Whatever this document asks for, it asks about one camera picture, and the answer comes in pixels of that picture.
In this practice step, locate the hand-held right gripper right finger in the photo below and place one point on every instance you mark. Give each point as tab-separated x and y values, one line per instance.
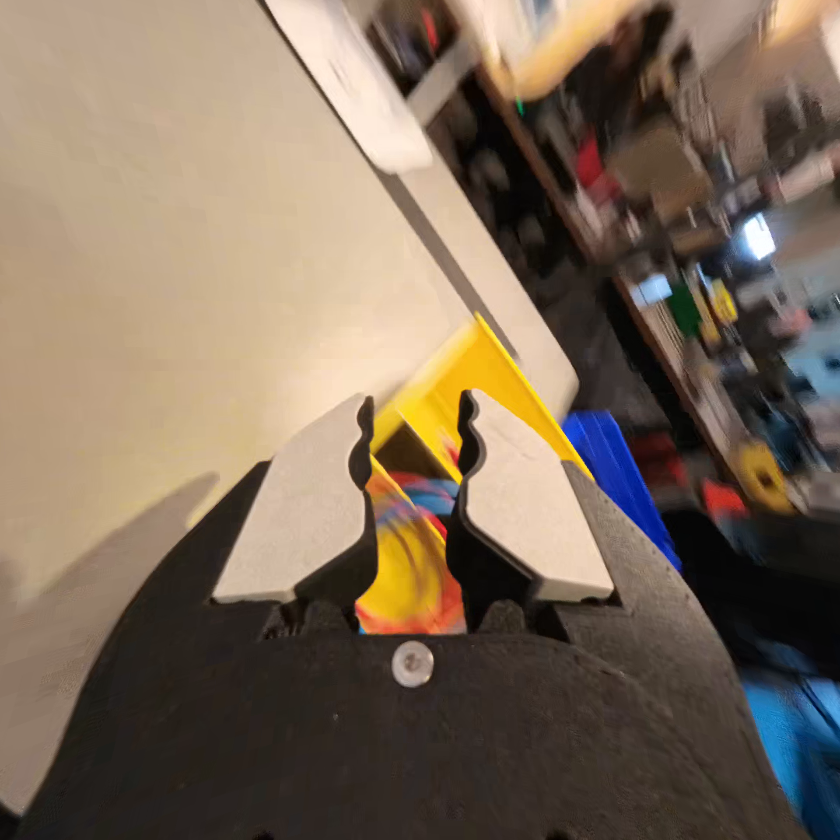
525	518

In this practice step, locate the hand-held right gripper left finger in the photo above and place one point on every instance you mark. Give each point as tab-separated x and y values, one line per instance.
295	518

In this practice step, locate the blue storage bin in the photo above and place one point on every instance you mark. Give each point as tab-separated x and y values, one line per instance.
610	459

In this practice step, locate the yellow storage bin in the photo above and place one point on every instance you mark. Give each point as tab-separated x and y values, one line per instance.
453	380

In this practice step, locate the yellow round reel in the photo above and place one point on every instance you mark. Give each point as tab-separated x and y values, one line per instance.
761	476

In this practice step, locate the green box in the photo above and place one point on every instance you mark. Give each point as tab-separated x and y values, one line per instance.
686	312

